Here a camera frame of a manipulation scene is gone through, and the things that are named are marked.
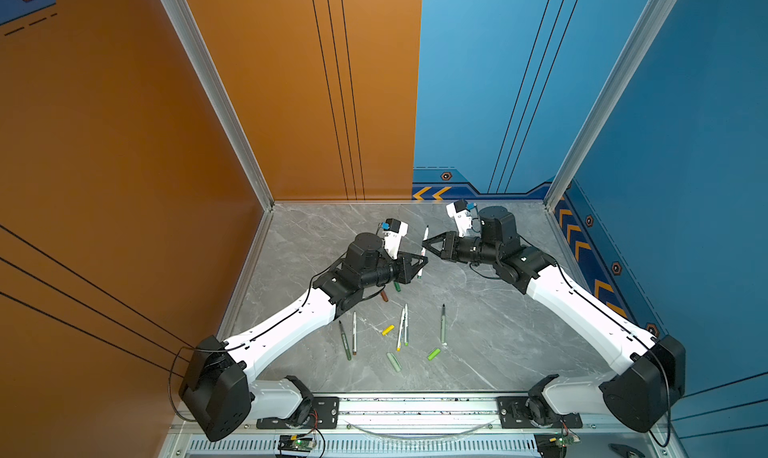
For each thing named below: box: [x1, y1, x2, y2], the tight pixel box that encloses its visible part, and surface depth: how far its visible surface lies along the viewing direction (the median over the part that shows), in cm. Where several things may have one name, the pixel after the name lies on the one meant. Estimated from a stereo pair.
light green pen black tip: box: [441, 304, 447, 346], surface depth 89 cm
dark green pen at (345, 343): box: [338, 320, 352, 361], surface depth 86 cm
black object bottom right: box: [608, 443, 646, 458], surface depth 69 cm
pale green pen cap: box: [386, 352, 402, 373], surface depth 82 cm
